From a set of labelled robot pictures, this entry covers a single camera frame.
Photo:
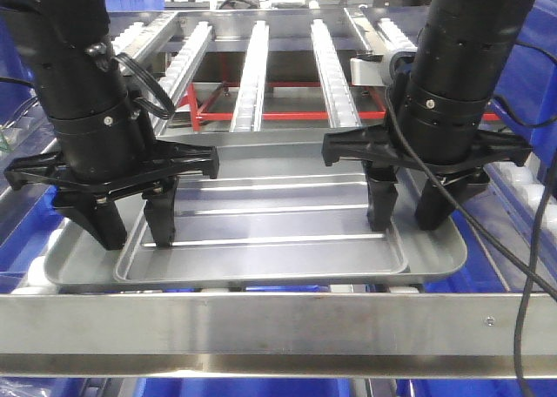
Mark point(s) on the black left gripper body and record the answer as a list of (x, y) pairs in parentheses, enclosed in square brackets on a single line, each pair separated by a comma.
[(90, 174)]

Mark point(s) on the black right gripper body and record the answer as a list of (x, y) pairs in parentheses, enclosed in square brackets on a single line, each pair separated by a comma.
[(448, 154)]

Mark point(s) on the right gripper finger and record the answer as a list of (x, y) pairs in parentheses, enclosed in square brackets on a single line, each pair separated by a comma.
[(433, 208), (382, 195)]

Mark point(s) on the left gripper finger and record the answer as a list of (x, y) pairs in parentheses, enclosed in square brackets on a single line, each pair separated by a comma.
[(159, 211), (101, 221)]

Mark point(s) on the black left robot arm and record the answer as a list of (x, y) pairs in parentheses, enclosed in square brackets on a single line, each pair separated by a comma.
[(78, 22)]

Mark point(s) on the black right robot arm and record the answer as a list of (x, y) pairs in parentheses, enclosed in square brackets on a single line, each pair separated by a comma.
[(490, 15)]

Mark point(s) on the large grey outer tray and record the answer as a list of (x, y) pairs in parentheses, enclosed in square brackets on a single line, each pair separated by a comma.
[(275, 215)]

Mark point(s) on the right white roller track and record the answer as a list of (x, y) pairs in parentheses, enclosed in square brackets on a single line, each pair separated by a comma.
[(340, 107)]

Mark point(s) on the white roller track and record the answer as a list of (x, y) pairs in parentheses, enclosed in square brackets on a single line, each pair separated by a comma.
[(183, 67), (340, 107), (248, 111)]

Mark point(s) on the left white roller track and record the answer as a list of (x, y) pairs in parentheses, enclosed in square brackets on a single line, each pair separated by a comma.
[(183, 67)]

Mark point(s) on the middle white roller track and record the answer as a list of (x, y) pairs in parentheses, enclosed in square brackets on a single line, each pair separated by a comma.
[(248, 111)]

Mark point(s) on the blue bin upper right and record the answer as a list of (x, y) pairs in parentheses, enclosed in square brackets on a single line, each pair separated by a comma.
[(528, 82)]

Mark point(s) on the blue bin upper left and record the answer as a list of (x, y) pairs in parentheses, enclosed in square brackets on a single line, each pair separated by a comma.
[(12, 95)]

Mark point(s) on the red metal frame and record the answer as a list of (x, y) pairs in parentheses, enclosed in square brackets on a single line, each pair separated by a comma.
[(286, 103)]

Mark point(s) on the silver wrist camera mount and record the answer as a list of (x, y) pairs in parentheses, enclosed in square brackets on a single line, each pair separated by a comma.
[(379, 73)]

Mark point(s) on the front steel shelf rail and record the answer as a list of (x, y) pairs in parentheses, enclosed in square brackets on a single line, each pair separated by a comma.
[(379, 335)]

